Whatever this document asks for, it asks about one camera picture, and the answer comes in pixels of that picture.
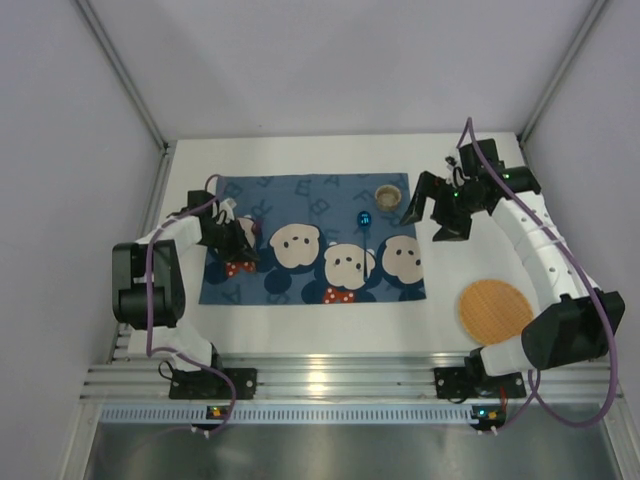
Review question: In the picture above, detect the blue cartoon placemat cloth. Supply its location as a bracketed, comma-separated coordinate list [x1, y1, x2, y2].
[199, 173, 426, 306]

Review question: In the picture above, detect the aluminium mounting rail frame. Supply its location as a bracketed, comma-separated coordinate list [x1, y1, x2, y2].
[80, 298, 610, 403]

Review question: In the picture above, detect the perforated metal cable strip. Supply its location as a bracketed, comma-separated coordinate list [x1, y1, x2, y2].
[100, 403, 504, 425]

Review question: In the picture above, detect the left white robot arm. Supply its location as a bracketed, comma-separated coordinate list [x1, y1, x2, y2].
[112, 190, 259, 374]

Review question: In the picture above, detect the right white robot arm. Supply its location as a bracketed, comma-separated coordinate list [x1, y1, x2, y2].
[401, 139, 625, 380]

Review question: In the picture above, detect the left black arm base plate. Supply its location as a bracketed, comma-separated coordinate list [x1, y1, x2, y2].
[168, 368, 258, 400]

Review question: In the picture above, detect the left aluminium corner post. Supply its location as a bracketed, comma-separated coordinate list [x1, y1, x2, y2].
[74, 0, 169, 151]

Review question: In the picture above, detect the orange woven round coaster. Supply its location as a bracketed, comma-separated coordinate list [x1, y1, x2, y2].
[457, 279, 534, 346]

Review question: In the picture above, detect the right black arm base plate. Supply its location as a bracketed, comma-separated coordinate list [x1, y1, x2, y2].
[433, 367, 526, 403]

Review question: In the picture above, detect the right aluminium corner post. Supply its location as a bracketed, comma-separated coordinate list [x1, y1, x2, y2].
[517, 0, 611, 148]

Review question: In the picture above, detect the small beige ceramic cup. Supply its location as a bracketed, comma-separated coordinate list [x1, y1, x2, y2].
[374, 184, 402, 212]

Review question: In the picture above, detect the iridescent blue metal spoon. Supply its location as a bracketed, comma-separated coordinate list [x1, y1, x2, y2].
[357, 210, 372, 280]

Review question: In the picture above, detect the aluminium corner post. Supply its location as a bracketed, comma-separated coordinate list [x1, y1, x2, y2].
[74, 0, 169, 151]
[517, 0, 611, 148]

